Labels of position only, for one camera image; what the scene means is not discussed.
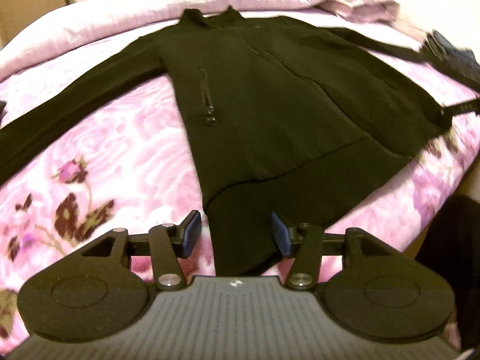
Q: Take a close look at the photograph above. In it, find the pink pillow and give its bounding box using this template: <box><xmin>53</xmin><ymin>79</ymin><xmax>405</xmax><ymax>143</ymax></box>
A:
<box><xmin>318</xmin><ymin>0</ymin><xmax>401</xmax><ymax>24</ymax></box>

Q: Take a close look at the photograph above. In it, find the white striped duvet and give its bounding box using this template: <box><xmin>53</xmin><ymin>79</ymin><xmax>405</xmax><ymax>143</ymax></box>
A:
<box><xmin>0</xmin><ymin>0</ymin><xmax>382</xmax><ymax>83</ymax></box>

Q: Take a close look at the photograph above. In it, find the black zip jacket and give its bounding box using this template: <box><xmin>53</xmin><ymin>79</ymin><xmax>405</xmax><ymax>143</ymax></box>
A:
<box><xmin>1</xmin><ymin>8</ymin><xmax>452</xmax><ymax>275</ymax></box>

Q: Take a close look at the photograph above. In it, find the folded dark clothes stack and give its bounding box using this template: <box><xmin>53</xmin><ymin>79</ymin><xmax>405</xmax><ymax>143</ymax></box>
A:
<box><xmin>421</xmin><ymin>30</ymin><xmax>479</xmax><ymax>92</ymax></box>

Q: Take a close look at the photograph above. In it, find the pink rose bedsheet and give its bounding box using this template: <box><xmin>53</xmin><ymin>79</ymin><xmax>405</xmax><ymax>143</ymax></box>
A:
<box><xmin>0</xmin><ymin>6</ymin><xmax>480</xmax><ymax>353</ymax></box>

